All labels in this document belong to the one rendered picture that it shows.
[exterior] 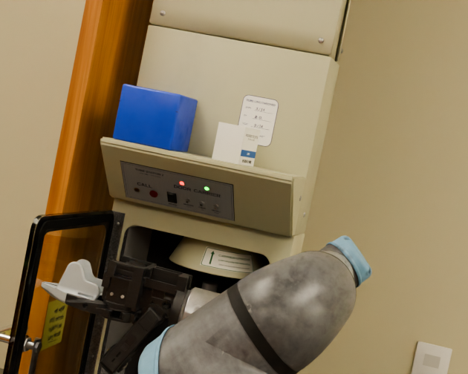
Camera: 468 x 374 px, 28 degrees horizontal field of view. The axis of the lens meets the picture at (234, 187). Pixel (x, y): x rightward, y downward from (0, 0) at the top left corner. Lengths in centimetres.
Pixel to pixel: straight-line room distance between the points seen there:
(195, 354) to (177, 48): 74
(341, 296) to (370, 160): 96
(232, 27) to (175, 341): 72
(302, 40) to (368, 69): 44
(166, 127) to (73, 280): 30
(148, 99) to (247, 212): 24
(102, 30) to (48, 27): 61
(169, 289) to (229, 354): 36
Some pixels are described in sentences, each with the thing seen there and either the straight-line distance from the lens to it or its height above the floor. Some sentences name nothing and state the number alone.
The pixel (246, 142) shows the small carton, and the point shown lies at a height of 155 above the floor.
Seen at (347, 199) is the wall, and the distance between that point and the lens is 195.
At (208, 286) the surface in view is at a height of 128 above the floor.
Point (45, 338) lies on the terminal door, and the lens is 145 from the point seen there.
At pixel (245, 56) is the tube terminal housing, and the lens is 156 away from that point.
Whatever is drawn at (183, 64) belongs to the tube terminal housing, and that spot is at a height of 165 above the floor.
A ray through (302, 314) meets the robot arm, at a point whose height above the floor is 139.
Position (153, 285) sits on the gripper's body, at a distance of 132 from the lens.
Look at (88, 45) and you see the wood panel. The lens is 155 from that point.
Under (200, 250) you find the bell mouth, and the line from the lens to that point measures 160.
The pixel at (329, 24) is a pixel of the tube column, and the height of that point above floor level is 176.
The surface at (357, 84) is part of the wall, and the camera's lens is 196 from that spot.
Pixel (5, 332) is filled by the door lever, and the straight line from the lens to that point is 142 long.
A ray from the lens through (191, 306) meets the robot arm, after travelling 129.
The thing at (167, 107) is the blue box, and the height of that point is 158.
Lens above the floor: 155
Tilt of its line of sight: 3 degrees down
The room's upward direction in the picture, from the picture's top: 11 degrees clockwise
